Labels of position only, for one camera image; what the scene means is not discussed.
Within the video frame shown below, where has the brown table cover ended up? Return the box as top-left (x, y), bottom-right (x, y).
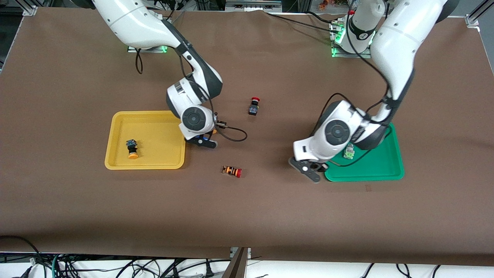
top-left (0, 7), bottom-right (494, 267)

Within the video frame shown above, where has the yellow plastic tray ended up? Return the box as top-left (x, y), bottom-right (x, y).
top-left (104, 110), bottom-right (188, 171)

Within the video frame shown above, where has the wooden board under table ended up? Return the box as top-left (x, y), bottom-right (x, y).
top-left (222, 247), bottom-right (250, 278)

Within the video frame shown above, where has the green plastic tray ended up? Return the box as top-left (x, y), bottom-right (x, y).
top-left (323, 122), bottom-right (405, 182)

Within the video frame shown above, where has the grey device behind table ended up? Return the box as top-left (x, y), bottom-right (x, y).
top-left (225, 0), bottom-right (283, 13)

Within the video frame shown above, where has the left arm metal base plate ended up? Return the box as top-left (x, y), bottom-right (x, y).
top-left (330, 19), bottom-right (372, 59)

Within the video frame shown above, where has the black cable on table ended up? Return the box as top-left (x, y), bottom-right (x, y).
top-left (266, 12), bottom-right (337, 34)

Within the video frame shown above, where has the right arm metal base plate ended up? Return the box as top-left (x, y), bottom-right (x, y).
top-left (127, 45), bottom-right (167, 54)

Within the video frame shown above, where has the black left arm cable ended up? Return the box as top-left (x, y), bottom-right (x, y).
top-left (316, 6), bottom-right (391, 167)

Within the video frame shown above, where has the black floor cable bundle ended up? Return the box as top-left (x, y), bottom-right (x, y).
top-left (58, 257), bottom-right (232, 278)

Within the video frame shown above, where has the green floor cable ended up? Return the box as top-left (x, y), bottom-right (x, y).
top-left (51, 253), bottom-right (64, 278)

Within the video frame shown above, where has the black floor cable loop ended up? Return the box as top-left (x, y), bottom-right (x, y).
top-left (0, 235), bottom-right (42, 268)

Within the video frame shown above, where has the aluminium frame profile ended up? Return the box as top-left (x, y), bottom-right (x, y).
top-left (464, 0), bottom-right (494, 28)

